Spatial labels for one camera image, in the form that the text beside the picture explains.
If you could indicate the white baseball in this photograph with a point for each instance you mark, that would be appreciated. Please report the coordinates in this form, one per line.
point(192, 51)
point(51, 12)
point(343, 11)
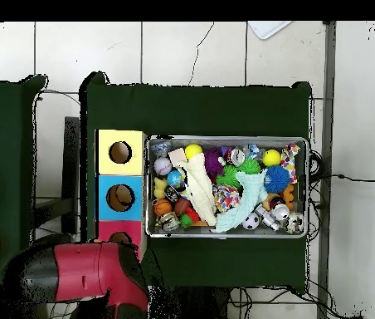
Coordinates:
point(163, 166)

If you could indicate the silver mesh bin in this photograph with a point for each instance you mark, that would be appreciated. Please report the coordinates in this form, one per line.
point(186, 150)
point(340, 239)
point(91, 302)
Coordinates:
point(214, 141)

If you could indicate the black stand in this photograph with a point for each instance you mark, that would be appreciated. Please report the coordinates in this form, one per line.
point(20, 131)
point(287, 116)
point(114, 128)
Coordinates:
point(71, 172)

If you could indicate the white tray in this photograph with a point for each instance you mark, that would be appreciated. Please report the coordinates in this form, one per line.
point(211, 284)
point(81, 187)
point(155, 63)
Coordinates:
point(267, 29)

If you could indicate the blue spiky rubber ball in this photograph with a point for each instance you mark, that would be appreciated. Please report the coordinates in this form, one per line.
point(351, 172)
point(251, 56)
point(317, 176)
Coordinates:
point(276, 178)

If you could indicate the green spiky rubber ball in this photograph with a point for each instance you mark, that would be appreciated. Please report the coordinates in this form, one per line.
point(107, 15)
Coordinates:
point(249, 166)

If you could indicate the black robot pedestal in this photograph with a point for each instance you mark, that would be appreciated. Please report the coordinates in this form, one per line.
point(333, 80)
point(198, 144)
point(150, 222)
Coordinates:
point(204, 305)

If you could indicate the dark green table cloth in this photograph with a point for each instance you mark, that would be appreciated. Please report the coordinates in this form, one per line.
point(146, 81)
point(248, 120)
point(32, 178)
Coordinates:
point(1, 133)
point(190, 109)

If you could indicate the yellow ball with seam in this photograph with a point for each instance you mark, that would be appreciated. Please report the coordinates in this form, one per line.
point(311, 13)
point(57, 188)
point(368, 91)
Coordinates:
point(193, 150)

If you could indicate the wooden box with three holes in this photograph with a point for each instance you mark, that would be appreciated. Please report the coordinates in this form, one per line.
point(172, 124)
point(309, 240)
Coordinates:
point(121, 169)

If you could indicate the wooden block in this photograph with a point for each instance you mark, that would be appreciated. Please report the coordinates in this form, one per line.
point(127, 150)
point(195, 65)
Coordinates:
point(177, 155)

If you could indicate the orange basketball toy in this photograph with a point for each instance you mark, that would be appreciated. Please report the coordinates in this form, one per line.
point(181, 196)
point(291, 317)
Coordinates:
point(162, 207)

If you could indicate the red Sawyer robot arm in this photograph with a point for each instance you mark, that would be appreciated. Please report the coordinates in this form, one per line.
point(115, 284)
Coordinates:
point(81, 269)

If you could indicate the cream knitted cloth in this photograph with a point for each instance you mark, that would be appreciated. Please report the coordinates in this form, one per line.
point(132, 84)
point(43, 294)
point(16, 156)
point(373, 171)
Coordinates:
point(200, 189)

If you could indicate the mint green knitted cloth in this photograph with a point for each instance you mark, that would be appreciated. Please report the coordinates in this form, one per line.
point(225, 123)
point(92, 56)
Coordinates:
point(247, 196)

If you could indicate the crushed red soda can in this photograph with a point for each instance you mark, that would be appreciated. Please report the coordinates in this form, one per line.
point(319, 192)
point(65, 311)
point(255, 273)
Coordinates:
point(237, 157)

